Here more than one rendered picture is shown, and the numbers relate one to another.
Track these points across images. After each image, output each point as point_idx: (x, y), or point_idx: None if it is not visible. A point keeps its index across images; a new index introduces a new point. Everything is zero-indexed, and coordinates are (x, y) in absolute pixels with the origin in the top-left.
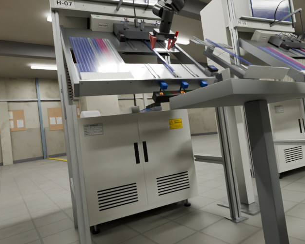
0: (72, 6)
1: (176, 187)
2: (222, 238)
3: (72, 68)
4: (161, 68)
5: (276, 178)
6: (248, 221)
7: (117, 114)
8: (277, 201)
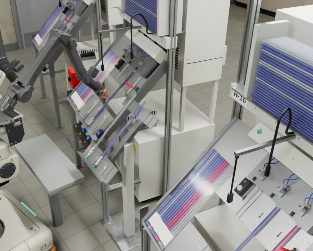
0: (125, 17)
1: None
2: (84, 208)
3: (77, 85)
4: (97, 109)
5: (50, 197)
6: (98, 224)
7: (115, 113)
8: (50, 203)
